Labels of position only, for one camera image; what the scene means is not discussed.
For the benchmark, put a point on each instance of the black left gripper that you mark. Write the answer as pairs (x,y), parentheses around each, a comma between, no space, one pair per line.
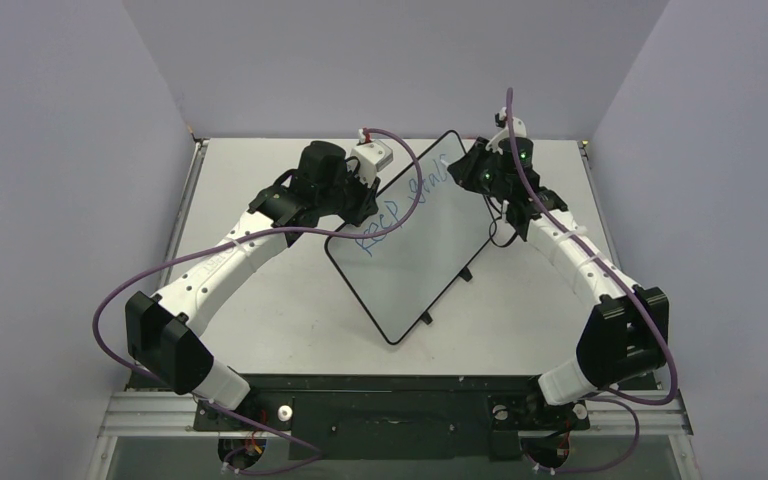
(367,205)

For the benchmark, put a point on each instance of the aluminium table frame rail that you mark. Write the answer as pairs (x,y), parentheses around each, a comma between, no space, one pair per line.
(104,447)

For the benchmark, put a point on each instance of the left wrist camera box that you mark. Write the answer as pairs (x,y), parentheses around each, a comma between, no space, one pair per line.
(367,160)

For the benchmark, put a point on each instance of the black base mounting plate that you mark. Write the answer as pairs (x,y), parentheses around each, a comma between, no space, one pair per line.
(351,417)

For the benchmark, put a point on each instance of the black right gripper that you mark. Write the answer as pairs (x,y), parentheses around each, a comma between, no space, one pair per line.
(466,171)

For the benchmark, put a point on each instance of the white whiteboard black frame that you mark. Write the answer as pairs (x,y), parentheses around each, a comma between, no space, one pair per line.
(400,261)

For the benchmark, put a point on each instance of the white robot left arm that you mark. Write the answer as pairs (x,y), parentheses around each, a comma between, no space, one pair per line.
(164,329)

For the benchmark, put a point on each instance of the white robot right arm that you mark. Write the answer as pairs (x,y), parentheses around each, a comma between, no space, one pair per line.
(627,330)

